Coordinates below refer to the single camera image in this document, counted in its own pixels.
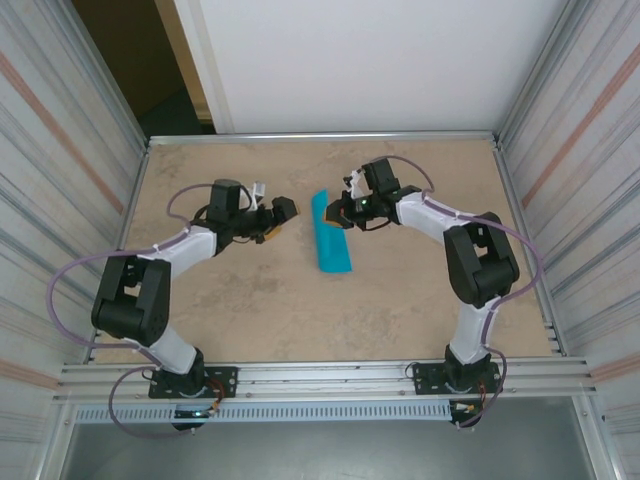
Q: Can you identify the teal cloth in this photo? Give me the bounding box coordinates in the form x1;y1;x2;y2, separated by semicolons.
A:
309;188;355;275

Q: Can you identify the grey metal sheet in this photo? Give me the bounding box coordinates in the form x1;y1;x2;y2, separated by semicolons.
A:
59;422;599;480

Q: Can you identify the beige door edge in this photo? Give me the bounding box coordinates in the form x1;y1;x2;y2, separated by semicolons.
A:
153;0;214;124

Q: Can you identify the long aluminium table edge rail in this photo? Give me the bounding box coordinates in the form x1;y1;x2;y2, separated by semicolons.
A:
146;130;503;149

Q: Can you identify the short aluminium table edge rail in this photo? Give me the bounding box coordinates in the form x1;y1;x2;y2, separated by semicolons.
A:
492;139;566;357
88;142;152;362

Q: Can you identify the white door frame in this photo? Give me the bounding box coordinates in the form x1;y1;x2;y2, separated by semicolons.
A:
172;0;236;135

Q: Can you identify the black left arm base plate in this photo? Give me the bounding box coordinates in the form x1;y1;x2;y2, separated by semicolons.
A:
148;366;239;400

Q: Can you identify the wide aluminium mounting rail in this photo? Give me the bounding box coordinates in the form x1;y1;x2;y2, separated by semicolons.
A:
57;355;599;403

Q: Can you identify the aluminium upright post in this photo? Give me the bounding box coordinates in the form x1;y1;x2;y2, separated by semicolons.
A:
497;0;589;144
64;0;151;151

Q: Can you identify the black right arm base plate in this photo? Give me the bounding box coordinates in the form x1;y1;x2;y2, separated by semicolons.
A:
410;362;502;396

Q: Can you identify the grey slotted cable duct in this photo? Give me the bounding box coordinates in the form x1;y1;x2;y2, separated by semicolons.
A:
73;402;454;425

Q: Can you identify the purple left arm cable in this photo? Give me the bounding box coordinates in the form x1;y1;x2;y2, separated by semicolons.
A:
46;183;251;439

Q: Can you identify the aluminium frame leg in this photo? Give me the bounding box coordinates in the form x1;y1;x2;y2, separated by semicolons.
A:
37;399;76;480
574;397;619;480

